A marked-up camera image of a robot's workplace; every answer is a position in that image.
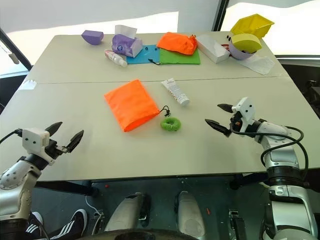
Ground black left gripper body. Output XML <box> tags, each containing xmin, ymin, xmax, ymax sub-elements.
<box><xmin>45</xmin><ymin>139</ymin><xmax>69</xmax><ymax>160</ymax></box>

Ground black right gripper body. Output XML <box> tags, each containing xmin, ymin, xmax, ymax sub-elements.
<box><xmin>228</xmin><ymin>111</ymin><xmax>245</xmax><ymax>134</ymax></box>

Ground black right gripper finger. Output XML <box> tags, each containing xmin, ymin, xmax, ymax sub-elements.
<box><xmin>204</xmin><ymin>118</ymin><xmax>233</xmax><ymax>138</ymax></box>
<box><xmin>216</xmin><ymin>102</ymin><xmax>235</xmax><ymax>115</ymax></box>

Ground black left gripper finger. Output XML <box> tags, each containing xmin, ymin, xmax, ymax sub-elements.
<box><xmin>65</xmin><ymin>129</ymin><xmax>85</xmax><ymax>153</ymax></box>
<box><xmin>44</xmin><ymin>121</ymin><xmax>64</xmax><ymax>138</ymax></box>

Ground white plastic bag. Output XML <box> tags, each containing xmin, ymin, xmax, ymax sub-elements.
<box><xmin>237</xmin><ymin>54</ymin><xmax>276</xmax><ymax>76</ymax></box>

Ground white tape strip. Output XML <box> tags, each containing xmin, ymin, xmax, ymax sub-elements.
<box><xmin>18</xmin><ymin>79</ymin><xmax>38</xmax><ymax>91</ymax></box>

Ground green fuzzy scrunchie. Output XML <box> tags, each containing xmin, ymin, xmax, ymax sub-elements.
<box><xmin>159</xmin><ymin>117</ymin><xmax>182</xmax><ymax>132</ymax></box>

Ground white cream tube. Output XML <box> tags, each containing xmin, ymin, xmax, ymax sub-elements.
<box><xmin>160</xmin><ymin>77</ymin><xmax>191</xmax><ymax>107</ymax></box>

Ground lavender bowl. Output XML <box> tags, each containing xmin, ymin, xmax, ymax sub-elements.
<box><xmin>228</xmin><ymin>39</ymin><xmax>258</xmax><ymax>61</ymax></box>

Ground white cardboard box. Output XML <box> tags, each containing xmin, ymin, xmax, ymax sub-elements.
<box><xmin>196</xmin><ymin>33</ymin><xmax>231</xmax><ymax>65</ymax></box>

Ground black striped sneaker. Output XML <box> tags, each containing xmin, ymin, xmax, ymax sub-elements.
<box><xmin>24</xmin><ymin>211</ymin><xmax>45</xmax><ymax>240</ymax></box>
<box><xmin>49</xmin><ymin>208</ymin><xmax>89</xmax><ymax>240</ymax></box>

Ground black equipment beside table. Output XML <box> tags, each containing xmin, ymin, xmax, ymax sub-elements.
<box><xmin>302</xmin><ymin>79</ymin><xmax>320</xmax><ymax>114</ymax></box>

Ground grey rounded robot leg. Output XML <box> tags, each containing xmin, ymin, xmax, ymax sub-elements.
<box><xmin>175</xmin><ymin>190</ymin><xmax>207</xmax><ymax>239</ymax></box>
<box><xmin>103</xmin><ymin>191</ymin><xmax>151</xmax><ymax>232</ymax></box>

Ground yellow plastic bin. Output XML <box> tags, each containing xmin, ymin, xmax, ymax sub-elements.
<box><xmin>229</xmin><ymin>13</ymin><xmax>275</xmax><ymax>40</ymax></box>

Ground small clear pink bottle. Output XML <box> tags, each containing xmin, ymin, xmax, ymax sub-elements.
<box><xmin>103</xmin><ymin>49</ymin><xmax>129</xmax><ymax>68</ymax></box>

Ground dark vertical pillar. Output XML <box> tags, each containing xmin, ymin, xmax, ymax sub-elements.
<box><xmin>211</xmin><ymin>0</ymin><xmax>230</xmax><ymax>32</ymax></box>

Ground purple plastic bin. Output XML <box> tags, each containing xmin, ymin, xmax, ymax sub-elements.
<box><xmin>81</xmin><ymin>29</ymin><xmax>105</xmax><ymax>47</ymax></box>

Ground purple tissue pack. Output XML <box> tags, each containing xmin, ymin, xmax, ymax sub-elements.
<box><xmin>110</xmin><ymin>24</ymin><xmax>144</xmax><ymax>59</ymax></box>

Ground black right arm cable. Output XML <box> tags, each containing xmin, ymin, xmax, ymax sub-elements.
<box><xmin>229</xmin><ymin>124</ymin><xmax>310</xmax><ymax>181</ymax></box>

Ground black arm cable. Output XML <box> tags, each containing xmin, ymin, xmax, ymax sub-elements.
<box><xmin>0</xmin><ymin>128</ymin><xmax>24</xmax><ymax>146</ymax></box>
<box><xmin>229</xmin><ymin>124</ymin><xmax>310</xmax><ymax>181</ymax></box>

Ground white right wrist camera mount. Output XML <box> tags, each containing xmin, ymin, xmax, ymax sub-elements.
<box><xmin>230</xmin><ymin>97</ymin><xmax>256</xmax><ymax>133</ymax></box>

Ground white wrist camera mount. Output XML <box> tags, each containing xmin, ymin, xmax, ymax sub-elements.
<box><xmin>230</xmin><ymin>97</ymin><xmax>256</xmax><ymax>133</ymax></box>
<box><xmin>21</xmin><ymin>127</ymin><xmax>51</xmax><ymax>154</ymax></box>

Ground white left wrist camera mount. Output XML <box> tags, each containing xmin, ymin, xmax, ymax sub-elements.
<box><xmin>21</xmin><ymin>127</ymin><xmax>51</xmax><ymax>154</ymax></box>

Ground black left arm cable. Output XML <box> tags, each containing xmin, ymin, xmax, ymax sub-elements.
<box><xmin>0</xmin><ymin>128</ymin><xmax>24</xmax><ymax>146</ymax></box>

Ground white floor cable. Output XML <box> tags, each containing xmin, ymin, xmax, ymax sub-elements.
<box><xmin>84</xmin><ymin>194</ymin><xmax>101</xmax><ymax>216</ymax></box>

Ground large orange fabric pouch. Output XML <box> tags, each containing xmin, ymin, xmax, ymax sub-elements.
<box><xmin>103</xmin><ymin>78</ymin><xmax>173</xmax><ymax>133</ymax></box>

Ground green cloth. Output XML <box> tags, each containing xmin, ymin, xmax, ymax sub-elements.
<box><xmin>159</xmin><ymin>47</ymin><xmax>202</xmax><ymax>66</ymax></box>

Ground small orange pouch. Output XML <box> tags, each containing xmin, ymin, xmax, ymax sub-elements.
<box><xmin>156</xmin><ymin>31</ymin><xmax>199</xmax><ymax>56</ymax></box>

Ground dark slanted frame bar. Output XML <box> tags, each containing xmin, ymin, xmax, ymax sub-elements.
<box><xmin>0</xmin><ymin>27</ymin><xmax>34</xmax><ymax>71</ymax></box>

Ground blue cloth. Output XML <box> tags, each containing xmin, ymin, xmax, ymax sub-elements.
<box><xmin>125</xmin><ymin>44</ymin><xmax>161</xmax><ymax>66</ymax></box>

